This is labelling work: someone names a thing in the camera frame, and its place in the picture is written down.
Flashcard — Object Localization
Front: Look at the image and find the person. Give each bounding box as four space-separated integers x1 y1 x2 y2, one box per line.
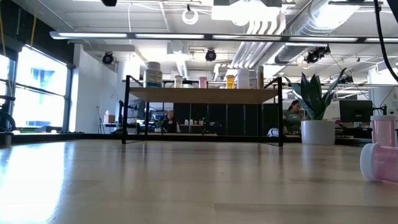
282 99 307 135
160 110 181 134

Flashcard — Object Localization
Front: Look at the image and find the black computer monitor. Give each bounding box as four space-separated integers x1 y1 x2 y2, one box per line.
338 99 374 124

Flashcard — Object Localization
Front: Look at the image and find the black room divider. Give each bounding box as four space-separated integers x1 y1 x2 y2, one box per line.
172 102 280 136

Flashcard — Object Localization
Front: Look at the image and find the black ceiling spotlight cluster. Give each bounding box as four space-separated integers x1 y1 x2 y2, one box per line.
303 45 331 65

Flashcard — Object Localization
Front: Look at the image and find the large white medicine bottle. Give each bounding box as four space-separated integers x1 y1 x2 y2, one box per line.
143 61 164 89
236 67 259 90

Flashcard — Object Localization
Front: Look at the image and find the wooden shelf black metal frame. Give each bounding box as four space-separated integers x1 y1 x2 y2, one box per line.
121 74 284 147

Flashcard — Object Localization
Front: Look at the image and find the silver ventilation duct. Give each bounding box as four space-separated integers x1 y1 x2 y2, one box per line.
275 0 361 65

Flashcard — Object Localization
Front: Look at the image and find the white hanging ring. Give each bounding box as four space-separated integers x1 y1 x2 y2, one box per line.
182 7 200 26

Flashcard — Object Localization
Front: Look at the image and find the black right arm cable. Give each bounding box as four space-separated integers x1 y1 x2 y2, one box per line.
374 0 398 83

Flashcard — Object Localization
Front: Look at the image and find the snake plant in white pot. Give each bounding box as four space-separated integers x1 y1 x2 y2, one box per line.
284 67 346 146

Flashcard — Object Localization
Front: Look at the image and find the long overhead light bar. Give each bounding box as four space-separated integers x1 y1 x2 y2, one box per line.
49 30 398 44

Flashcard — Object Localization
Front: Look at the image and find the large window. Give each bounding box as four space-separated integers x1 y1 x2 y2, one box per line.
0 46 68 129

